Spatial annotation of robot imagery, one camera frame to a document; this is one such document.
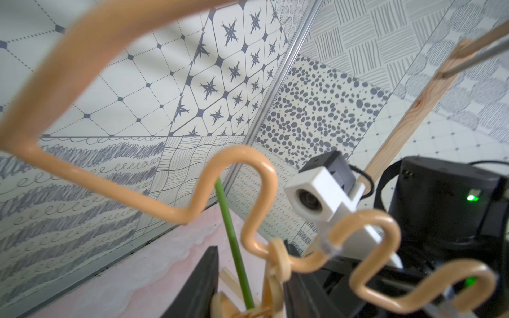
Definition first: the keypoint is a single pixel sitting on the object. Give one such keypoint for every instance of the wooden clothes rack frame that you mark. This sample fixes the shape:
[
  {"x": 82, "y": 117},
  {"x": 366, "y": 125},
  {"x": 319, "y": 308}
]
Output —
[{"x": 463, "y": 56}]

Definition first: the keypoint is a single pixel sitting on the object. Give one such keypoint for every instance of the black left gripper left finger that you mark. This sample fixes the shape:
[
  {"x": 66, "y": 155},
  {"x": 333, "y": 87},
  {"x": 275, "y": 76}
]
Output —
[{"x": 195, "y": 297}]

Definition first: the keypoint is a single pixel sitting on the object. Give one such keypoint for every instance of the yellow tulip flower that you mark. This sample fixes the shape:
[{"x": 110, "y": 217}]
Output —
[{"x": 234, "y": 246}]

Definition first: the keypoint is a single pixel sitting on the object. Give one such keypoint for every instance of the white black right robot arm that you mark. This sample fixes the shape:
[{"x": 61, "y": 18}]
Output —
[{"x": 447, "y": 211}]

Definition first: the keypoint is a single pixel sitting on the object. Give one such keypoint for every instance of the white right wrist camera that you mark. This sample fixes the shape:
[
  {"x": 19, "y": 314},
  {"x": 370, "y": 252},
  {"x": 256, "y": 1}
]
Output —
[{"x": 323, "y": 192}]

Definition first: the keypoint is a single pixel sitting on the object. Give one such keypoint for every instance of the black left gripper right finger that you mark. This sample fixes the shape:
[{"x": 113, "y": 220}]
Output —
[{"x": 323, "y": 293}]

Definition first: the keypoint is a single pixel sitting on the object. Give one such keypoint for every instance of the beige clothespin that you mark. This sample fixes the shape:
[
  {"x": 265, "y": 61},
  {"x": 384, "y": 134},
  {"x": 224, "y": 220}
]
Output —
[{"x": 236, "y": 299}]

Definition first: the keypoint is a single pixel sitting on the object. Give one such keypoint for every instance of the beige wavy clothes hanger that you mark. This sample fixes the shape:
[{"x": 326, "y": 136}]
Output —
[{"x": 72, "y": 66}]

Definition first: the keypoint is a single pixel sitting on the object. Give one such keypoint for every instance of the floral pink table mat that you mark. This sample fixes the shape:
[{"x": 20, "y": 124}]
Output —
[{"x": 147, "y": 282}]

